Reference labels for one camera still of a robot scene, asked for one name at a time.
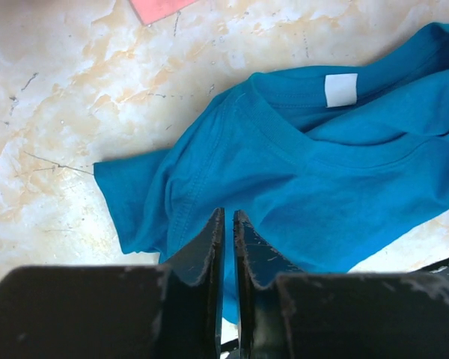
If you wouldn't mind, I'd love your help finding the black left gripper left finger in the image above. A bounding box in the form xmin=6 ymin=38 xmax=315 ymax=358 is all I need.
xmin=160 ymin=208 xmax=225 ymax=358

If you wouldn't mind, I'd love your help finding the pink hanging t-shirt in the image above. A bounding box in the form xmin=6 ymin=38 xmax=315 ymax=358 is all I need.
xmin=129 ymin=0 xmax=196 ymax=25

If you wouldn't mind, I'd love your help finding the blue t-shirt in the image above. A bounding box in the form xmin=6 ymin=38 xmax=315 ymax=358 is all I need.
xmin=92 ymin=21 xmax=449 ymax=325

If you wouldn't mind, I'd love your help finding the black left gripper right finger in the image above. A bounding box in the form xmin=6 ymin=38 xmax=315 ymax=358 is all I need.
xmin=233 ymin=210 xmax=302 ymax=358

